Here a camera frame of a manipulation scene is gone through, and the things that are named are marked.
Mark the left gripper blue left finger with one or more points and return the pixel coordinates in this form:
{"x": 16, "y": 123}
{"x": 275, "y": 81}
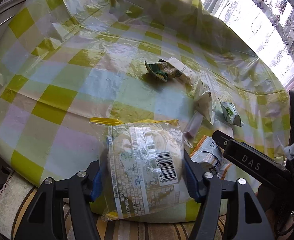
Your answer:
{"x": 93, "y": 183}

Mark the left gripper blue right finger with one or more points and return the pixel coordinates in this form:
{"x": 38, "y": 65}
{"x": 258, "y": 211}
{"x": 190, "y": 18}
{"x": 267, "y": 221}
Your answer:
{"x": 197, "y": 185}

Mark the round white bun yellow-edged pack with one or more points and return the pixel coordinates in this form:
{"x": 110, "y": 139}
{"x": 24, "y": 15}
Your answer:
{"x": 142, "y": 166}

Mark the yellow green printed snack pack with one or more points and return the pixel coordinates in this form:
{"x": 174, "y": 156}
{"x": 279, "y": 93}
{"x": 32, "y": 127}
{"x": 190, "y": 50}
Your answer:
{"x": 231, "y": 114}

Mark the white cream cake clear pack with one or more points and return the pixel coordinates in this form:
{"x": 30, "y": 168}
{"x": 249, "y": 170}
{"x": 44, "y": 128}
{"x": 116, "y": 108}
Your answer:
{"x": 187, "y": 75}

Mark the green checkered plastic tablecloth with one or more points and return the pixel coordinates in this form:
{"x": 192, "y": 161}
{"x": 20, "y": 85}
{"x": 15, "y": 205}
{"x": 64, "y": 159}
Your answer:
{"x": 63, "y": 62}

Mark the floral sheer curtain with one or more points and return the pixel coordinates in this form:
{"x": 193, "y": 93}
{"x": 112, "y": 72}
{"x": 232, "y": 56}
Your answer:
{"x": 267, "y": 26}

